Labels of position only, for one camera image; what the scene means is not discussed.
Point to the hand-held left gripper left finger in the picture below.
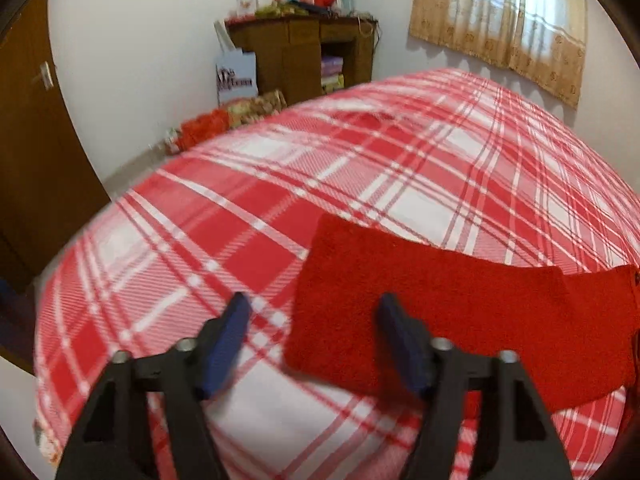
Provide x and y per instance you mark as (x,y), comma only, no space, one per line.
(227,345)

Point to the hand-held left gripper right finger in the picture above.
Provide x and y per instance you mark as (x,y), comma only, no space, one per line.
(405,350)

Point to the small red knitted garment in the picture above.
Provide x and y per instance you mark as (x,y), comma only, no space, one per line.
(475,300)

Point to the red white plaid blanket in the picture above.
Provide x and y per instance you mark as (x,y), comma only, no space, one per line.
(250,200)

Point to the red fluffy bundle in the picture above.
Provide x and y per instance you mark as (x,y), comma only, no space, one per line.
(204,129)

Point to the floral wrapped package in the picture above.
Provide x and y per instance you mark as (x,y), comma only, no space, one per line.
(255,107)

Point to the white blue paper bag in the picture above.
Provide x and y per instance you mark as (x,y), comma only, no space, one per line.
(236,80)

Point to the brown wooden door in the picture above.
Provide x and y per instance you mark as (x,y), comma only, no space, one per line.
(35,160)

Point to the yellow green box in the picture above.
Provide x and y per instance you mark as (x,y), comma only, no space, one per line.
(333,83)

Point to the dark wooden cabinet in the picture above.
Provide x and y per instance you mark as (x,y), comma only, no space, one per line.
(300,65)

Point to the purple box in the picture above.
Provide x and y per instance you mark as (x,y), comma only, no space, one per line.
(332,66)

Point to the beige patterned curtain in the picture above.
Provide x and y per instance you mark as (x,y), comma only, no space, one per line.
(500,20)

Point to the pile of colourful clutter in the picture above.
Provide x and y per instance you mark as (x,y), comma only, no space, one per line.
(300,9)

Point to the white greeting card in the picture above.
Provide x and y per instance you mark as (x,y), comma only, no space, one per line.
(245,1)

